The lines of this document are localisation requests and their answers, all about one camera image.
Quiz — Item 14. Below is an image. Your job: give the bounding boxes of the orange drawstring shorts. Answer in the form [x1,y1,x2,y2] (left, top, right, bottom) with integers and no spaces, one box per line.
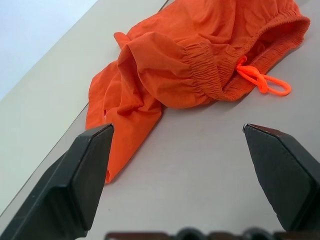
[85,0,312,185]

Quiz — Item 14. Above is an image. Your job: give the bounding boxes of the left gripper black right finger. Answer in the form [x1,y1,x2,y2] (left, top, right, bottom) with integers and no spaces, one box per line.
[242,122,320,232]

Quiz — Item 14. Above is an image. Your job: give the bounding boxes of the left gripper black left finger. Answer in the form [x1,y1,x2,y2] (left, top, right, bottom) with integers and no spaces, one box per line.
[0,122,115,240]

